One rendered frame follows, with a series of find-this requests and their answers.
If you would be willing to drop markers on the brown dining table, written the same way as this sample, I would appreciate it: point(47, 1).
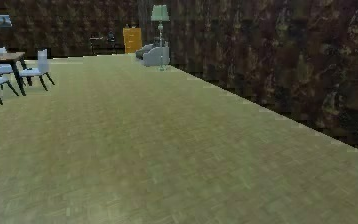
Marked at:
point(7, 57)

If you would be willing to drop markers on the grey sofa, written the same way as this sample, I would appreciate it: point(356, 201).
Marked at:
point(155, 55)

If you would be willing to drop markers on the framed wall picture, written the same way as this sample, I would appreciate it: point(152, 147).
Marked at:
point(1, 20)

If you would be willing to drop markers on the yellow chest of drawers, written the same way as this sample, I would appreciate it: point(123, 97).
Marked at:
point(132, 40)

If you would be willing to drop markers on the dark low side table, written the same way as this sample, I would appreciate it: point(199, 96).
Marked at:
point(102, 43)

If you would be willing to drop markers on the green shade floor lamp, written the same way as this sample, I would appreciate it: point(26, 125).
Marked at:
point(160, 14)

